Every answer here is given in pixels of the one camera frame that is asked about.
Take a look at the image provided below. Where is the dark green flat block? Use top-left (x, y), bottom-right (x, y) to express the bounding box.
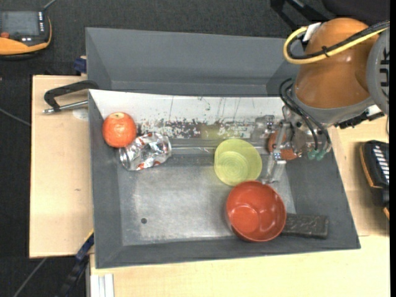
top-left (280, 213), bottom-right (330, 239)

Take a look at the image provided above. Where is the large orange fruit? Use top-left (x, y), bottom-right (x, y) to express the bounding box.
top-left (101, 112), bottom-right (137, 149)

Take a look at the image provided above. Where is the grey metal bin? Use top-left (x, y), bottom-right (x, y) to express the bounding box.
top-left (85, 27), bottom-right (361, 269)

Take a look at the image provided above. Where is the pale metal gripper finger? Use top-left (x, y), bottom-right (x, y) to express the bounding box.
top-left (265, 153), bottom-right (280, 182)
top-left (273, 160), bottom-right (287, 184)

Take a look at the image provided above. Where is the crushed silver and red can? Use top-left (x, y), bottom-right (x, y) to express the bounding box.
top-left (118, 131), bottom-right (173, 171)

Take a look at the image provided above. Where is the small orange fruit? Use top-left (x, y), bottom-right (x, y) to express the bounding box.
top-left (267, 131), bottom-right (299, 162)

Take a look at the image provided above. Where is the red plastic bowl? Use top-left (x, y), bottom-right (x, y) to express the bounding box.
top-left (225, 180), bottom-right (288, 243)

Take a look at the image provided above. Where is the yellow-green translucent cup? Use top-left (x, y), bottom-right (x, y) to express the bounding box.
top-left (213, 138), bottom-right (263, 187)

